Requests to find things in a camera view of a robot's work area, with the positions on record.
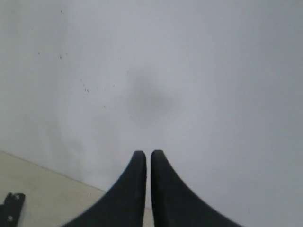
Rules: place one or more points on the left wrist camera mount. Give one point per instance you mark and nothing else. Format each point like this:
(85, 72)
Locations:
(11, 208)

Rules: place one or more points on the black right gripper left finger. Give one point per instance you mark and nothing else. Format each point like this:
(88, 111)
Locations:
(123, 205)

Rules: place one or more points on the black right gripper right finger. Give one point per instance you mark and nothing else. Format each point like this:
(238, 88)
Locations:
(174, 204)

